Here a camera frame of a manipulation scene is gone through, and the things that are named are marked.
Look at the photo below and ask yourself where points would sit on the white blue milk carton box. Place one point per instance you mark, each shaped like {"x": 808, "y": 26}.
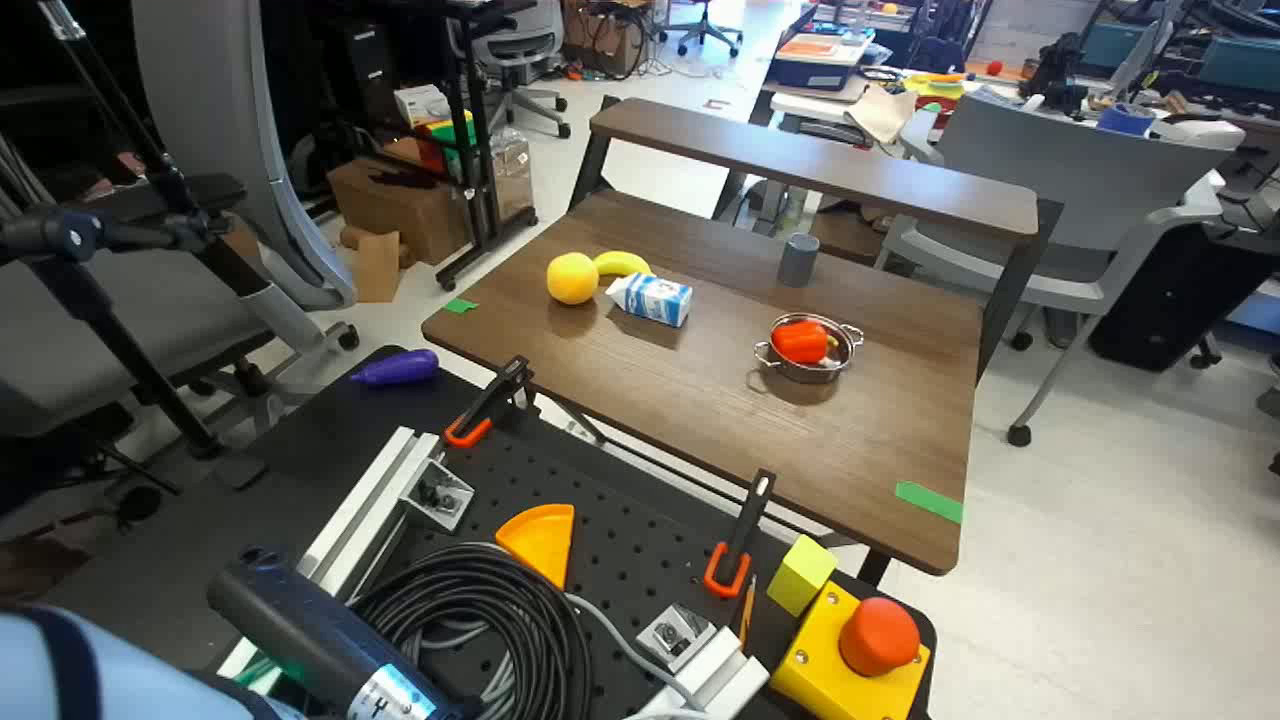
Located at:
{"x": 652, "y": 301}

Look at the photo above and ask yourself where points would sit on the small cardboard box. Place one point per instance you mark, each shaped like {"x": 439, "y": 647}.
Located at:
{"x": 376, "y": 267}

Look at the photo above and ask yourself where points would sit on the large cardboard box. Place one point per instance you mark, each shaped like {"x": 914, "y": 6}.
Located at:
{"x": 385, "y": 205}

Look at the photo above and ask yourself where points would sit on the yellow emergency stop box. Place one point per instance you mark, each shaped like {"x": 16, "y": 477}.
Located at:
{"x": 821, "y": 663}

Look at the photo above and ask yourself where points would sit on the box with orange lid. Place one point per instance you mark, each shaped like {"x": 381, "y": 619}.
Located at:
{"x": 821, "y": 51}

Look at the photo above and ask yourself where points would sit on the dark wooden table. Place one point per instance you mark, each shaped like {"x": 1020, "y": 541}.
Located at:
{"x": 722, "y": 402}

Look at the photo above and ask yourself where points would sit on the yellow toy banana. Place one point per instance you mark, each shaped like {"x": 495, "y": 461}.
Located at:
{"x": 625, "y": 263}

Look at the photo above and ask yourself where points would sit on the black orange bar clamp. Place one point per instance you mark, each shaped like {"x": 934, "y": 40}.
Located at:
{"x": 749, "y": 515}
{"x": 507, "y": 386}

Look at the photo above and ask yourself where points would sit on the red toy tomato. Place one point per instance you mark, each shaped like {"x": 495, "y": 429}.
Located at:
{"x": 803, "y": 341}

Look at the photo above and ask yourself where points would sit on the black perforated base board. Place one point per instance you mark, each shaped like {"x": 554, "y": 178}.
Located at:
{"x": 625, "y": 532}

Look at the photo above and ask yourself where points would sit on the small grey cup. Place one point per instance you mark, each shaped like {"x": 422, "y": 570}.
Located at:
{"x": 798, "y": 263}

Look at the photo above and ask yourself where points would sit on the green tape strip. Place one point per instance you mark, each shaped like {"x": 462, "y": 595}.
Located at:
{"x": 929, "y": 502}
{"x": 457, "y": 305}

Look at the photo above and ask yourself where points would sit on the orange wedge block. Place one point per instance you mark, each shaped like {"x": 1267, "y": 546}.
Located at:
{"x": 545, "y": 538}

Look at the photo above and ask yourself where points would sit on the red tomato in bowl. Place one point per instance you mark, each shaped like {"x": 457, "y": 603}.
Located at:
{"x": 849, "y": 341}

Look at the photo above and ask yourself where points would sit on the purple toy eggplant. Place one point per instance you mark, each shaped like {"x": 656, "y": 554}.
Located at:
{"x": 401, "y": 370}

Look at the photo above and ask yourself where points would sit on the raised wooden shelf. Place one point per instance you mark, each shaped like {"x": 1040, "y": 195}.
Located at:
{"x": 803, "y": 162}

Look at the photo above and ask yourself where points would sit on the yellow-green cube block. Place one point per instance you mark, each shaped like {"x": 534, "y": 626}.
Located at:
{"x": 803, "y": 575}

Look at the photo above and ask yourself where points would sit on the black metal stand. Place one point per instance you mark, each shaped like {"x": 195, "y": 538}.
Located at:
{"x": 471, "y": 133}

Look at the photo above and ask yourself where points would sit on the grey swivel chair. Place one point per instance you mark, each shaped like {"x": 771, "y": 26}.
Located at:
{"x": 521, "y": 45}

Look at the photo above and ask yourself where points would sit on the tan paper sheet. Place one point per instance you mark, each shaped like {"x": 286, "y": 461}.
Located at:
{"x": 880, "y": 113}

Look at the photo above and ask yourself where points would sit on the dark blue cylindrical device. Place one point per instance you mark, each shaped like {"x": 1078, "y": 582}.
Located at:
{"x": 307, "y": 626}

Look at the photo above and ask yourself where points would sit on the grey office chair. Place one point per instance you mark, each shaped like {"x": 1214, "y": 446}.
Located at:
{"x": 1067, "y": 185}

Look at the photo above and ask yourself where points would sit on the grey curved panel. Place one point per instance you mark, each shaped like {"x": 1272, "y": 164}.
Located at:
{"x": 221, "y": 122}

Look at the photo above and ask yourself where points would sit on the grey padded chair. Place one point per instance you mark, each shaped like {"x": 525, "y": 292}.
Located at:
{"x": 120, "y": 321}

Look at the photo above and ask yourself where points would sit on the black case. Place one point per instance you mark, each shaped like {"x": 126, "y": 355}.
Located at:
{"x": 1172, "y": 292}

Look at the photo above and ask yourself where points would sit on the pale blue rounded housing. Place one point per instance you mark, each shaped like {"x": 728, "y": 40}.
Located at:
{"x": 83, "y": 675}

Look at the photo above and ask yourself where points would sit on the grey metal corner bracket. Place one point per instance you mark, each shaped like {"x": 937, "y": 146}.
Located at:
{"x": 442, "y": 498}

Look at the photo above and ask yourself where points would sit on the aluminium extrusion rail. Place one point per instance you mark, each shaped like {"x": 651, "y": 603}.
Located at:
{"x": 367, "y": 505}

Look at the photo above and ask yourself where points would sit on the white metal bracket mount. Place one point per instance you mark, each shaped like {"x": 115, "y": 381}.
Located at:
{"x": 722, "y": 666}

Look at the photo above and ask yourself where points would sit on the black camera tripod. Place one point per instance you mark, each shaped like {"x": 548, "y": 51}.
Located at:
{"x": 67, "y": 233}

